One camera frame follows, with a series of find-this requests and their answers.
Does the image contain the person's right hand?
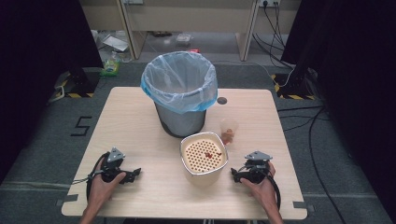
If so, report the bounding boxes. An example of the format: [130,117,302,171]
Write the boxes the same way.
[240,161,278,213]

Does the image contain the green packet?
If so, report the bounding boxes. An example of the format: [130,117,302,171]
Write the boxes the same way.
[99,58,121,78]

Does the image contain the clear plastic cup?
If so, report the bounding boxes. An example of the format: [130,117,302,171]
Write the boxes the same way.
[219,118,240,146]

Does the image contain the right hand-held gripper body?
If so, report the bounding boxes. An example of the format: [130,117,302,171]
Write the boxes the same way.
[238,150,276,185]

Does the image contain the square container with perforated strainer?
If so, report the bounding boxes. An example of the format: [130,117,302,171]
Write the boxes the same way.
[179,131,230,187]

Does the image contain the white wall power outlet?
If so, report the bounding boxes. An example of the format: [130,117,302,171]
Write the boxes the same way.
[258,0,281,8]

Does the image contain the black stand base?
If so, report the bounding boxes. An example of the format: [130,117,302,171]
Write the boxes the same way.
[53,66,101,99]
[270,72,318,101]

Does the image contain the person's left hand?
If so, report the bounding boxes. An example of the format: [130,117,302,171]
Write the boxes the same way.
[88,161,127,211]

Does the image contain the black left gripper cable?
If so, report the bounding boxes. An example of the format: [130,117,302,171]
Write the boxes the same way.
[71,151,110,201]

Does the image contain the beige wooden desk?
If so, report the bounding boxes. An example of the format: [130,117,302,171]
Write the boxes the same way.
[78,0,303,63]

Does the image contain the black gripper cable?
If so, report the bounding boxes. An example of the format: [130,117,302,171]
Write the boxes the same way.
[71,151,110,201]
[262,169,282,211]

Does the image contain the clear plastic box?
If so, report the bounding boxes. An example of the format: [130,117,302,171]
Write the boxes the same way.
[175,33,193,45]

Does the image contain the orange food scraps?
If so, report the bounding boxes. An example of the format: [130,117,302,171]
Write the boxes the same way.
[220,128,235,146]

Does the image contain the red food scraps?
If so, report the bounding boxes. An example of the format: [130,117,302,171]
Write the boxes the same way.
[204,150,223,160]

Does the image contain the blue plastic bin bag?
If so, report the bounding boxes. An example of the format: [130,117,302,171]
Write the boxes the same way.
[140,50,219,115]

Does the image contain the grey trash bin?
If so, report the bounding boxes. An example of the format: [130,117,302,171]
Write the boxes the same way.
[154,102,207,139]

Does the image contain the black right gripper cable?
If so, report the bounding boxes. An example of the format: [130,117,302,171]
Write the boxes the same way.
[262,169,282,211]

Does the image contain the black curtain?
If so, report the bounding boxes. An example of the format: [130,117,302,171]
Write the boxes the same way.
[280,0,396,216]
[0,0,105,185]

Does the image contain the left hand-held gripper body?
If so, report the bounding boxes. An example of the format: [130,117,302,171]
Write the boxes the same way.
[100,147,127,184]

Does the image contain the black floor cable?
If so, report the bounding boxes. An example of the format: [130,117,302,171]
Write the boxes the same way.
[276,105,348,224]

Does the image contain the black hanging power cables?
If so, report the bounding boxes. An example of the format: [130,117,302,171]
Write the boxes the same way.
[251,2,295,70]

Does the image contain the white floor cable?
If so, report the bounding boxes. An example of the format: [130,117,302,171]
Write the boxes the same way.
[214,59,295,88]

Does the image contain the white plastic bag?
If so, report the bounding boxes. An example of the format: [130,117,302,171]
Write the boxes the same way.
[102,34,130,53]

